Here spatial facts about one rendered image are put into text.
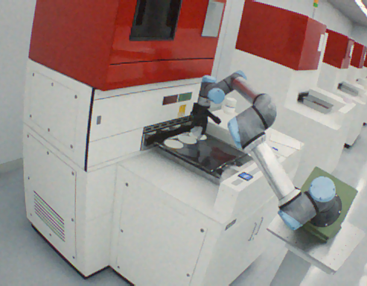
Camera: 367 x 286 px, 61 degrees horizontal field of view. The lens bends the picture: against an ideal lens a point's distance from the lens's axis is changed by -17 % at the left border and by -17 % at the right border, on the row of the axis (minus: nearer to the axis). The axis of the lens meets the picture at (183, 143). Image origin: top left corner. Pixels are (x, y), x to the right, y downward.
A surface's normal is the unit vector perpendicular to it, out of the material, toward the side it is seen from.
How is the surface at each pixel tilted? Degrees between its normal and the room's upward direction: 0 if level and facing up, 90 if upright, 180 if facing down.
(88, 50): 90
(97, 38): 90
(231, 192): 90
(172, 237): 90
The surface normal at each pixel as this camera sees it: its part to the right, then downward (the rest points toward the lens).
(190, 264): -0.60, 0.21
